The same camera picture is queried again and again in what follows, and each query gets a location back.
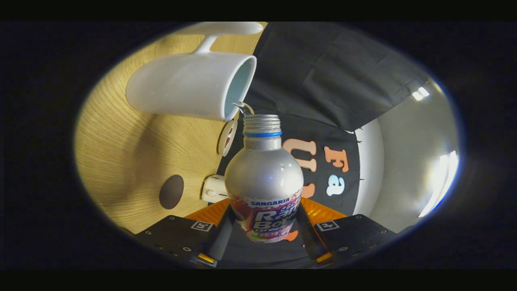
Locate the silver juice bottle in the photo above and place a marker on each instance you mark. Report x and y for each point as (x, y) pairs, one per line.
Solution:
(262, 178)

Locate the white toaster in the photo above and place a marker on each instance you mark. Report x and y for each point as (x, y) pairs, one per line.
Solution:
(213, 188)

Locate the white cup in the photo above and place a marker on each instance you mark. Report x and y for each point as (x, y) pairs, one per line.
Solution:
(181, 85)

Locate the dark round coaster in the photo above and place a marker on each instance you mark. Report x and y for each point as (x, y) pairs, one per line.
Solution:
(171, 192)

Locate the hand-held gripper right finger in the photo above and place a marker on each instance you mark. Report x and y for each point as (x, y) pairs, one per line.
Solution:
(312, 238)

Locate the wooden table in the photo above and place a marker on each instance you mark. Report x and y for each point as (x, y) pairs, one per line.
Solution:
(121, 153)

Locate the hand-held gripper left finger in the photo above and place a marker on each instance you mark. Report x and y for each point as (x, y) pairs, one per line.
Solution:
(221, 238)

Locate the white round plate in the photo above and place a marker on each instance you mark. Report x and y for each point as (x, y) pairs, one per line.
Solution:
(222, 139)

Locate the black backdrop cloth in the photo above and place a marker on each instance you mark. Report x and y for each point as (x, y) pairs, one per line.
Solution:
(323, 72)

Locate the ceiling light panel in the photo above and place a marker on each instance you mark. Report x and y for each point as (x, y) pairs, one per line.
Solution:
(420, 93)

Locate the clear juice stream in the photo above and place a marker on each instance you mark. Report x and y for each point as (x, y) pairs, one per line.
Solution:
(244, 107)

